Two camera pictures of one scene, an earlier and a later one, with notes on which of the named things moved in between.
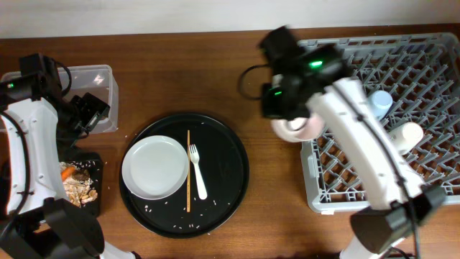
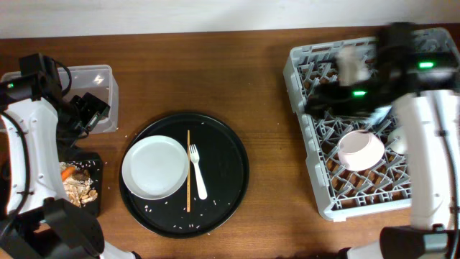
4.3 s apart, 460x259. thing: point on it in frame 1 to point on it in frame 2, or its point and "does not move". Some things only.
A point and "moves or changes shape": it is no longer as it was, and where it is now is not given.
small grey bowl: x=309 y=128 moves or changes shape
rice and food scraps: x=78 y=185 does not move
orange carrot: x=67 y=173 does not move
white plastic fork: x=200 y=185 does not move
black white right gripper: x=270 y=108 to x=325 y=91
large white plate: x=154 y=167 does not move
